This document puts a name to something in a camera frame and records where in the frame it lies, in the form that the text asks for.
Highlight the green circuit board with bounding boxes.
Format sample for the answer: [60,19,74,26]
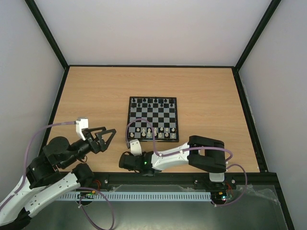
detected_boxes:
[222,194,233,201]

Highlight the black aluminium frame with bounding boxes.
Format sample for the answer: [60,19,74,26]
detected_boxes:
[6,0,295,230]

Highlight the grey slotted cable duct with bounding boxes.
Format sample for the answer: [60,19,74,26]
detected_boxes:
[57,192,212,202]

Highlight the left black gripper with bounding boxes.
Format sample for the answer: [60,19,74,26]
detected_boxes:
[62,126,118,168]

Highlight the left circuit board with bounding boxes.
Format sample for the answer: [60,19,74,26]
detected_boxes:
[76,190,98,200]

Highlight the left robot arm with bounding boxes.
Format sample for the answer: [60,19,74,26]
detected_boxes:
[0,127,116,230]

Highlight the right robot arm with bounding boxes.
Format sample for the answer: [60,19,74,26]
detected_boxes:
[119,135,227,188]

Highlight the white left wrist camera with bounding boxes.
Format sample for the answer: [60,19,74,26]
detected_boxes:
[75,117,89,141]

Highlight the black and silver chessboard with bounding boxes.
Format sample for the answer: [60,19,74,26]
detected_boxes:
[126,96,179,142]

